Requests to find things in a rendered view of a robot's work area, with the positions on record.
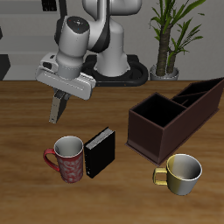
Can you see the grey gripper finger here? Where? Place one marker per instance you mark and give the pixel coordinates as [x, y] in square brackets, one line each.
[66, 96]
[54, 109]

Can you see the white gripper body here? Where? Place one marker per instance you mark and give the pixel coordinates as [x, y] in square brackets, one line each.
[75, 86]

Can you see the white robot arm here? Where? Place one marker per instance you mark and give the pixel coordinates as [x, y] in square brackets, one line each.
[109, 55]

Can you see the black book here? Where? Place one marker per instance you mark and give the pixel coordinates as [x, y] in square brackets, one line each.
[100, 156]

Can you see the dark brown desk caddy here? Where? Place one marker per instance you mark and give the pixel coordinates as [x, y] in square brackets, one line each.
[175, 128]

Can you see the red patterned mug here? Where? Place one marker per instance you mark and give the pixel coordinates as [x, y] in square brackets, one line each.
[71, 167]

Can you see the green pot plant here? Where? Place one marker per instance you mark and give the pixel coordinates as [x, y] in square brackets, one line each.
[163, 52]

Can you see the yellow mug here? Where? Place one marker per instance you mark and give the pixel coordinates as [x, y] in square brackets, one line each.
[182, 179]

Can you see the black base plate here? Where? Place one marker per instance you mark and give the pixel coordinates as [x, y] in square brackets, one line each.
[137, 77]

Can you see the black wall panel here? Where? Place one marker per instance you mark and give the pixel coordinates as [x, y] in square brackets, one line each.
[49, 5]

